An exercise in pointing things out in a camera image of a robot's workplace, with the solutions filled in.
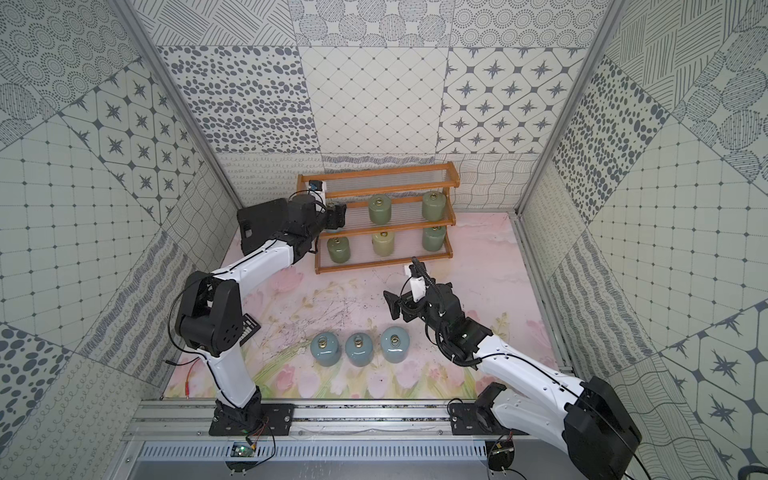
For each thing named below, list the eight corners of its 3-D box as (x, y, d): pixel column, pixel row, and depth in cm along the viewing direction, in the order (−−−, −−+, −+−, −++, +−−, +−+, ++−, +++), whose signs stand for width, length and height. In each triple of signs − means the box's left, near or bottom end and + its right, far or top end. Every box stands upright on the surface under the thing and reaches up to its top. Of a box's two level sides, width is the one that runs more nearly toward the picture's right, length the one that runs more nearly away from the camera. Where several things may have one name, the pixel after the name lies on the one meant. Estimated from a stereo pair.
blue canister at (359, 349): (348, 366, 85) (344, 356, 78) (350, 343, 89) (346, 332, 82) (372, 366, 85) (370, 356, 78) (373, 343, 89) (372, 332, 82)
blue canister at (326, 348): (315, 366, 85) (308, 356, 78) (319, 343, 89) (312, 332, 82) (341, 366, 85) (336, 356, 78) (343, 343, 89) (339, 332, 82)
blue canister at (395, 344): (378, 350, 88) (376, 338, 80) (395, 333, 91) (395, 320, 84) (395, 368, 84) (396, 357, 77) (412, 349, 88) (414, 338, 80)
